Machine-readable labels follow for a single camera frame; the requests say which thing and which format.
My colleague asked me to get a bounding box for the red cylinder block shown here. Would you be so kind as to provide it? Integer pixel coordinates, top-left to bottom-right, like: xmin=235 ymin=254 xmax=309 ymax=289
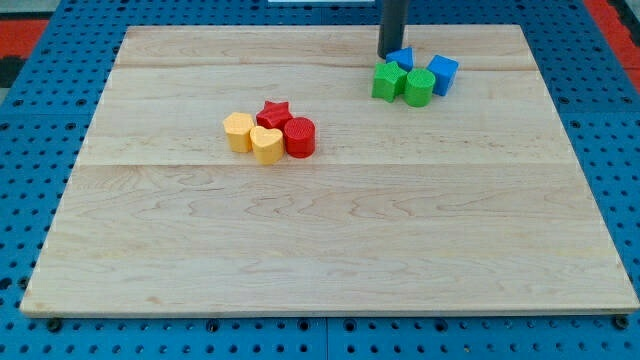
xmin=283 ymin=117 xmax=316 ymax=158

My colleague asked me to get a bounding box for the yellow heart block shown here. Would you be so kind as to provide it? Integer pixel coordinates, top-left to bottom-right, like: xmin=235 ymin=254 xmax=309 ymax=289
xmin=250 ymin=126 xmax=285 ymax=165

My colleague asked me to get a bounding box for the red star block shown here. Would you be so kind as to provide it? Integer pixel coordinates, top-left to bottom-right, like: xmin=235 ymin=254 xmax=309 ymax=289
xmin=256 ymin=101 xmax=293 ymax=130

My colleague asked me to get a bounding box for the yellow pentagon block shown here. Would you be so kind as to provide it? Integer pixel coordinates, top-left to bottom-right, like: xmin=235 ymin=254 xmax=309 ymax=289
xmin=223 ymin=112 xmax=255 ymax=153

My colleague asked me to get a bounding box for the green star block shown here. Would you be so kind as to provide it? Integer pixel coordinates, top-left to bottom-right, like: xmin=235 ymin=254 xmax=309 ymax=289
xmin=371 ymin=61 xmax=408 ymax=103

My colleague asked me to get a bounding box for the green cylinder block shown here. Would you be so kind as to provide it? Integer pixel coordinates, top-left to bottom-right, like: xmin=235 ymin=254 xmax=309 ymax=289
xmin=404 ymin=69 xmax=436 ymax=107

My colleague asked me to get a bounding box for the blue triangular block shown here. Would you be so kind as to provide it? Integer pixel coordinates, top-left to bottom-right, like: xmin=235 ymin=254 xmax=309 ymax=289
xmin=385 ymin=47 xmax=414 ymax=72

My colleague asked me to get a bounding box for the light wooden board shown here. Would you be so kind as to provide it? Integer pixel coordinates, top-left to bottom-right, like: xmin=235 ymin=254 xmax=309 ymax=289
xmin=21 ymin=25 xmax=639 ymax=318

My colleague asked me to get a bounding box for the blue cube block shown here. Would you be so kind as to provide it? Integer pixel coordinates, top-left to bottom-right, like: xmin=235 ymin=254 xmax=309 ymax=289
xmin=427 ymin=55 xmax=459 ymax=96

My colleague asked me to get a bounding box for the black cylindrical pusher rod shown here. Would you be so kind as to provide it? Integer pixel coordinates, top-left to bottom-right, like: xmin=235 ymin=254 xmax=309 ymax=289
xmin=377 ymin=0 xmax=410 ymax=58

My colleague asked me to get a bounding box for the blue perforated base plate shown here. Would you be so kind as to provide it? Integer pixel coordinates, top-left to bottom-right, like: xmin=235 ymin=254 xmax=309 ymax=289
xmin=1 ymin=1 xmax=639 ymax=359

